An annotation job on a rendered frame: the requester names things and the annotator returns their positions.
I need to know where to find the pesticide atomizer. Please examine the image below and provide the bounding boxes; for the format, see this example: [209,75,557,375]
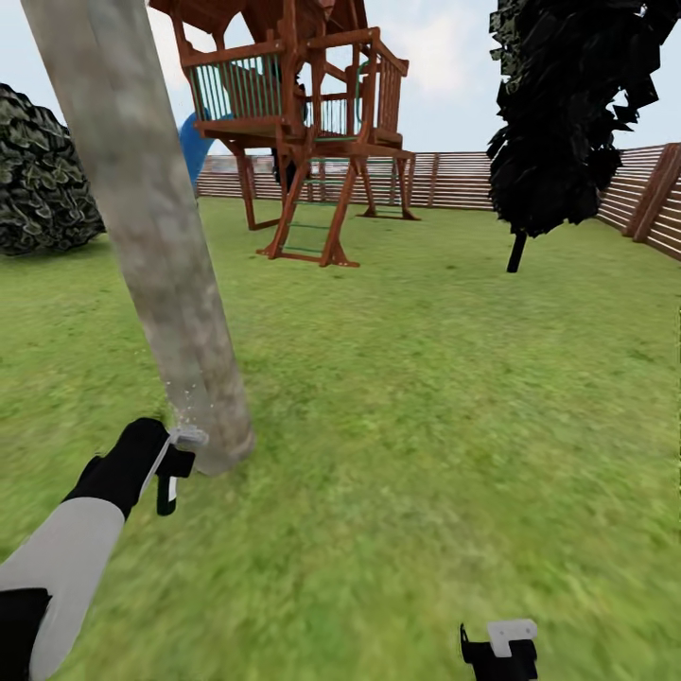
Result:
[156,476,178,515]

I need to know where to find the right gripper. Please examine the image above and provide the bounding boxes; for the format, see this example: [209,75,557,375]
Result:
[461,637,538,681]

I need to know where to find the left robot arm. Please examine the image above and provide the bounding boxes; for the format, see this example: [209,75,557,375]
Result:
[0,418,209,681]

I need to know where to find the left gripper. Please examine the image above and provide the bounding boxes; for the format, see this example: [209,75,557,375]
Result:
[154,448,197,478]

